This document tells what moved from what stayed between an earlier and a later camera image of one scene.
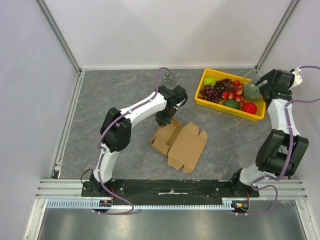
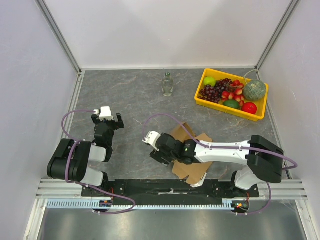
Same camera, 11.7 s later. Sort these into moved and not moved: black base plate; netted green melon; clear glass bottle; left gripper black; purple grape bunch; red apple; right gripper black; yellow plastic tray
Moved: right gripper black; left gripper black
Not moved: clear glass bottle; netted green melon; purple grape bunch; yellow plastic tray; red apple; black base plate
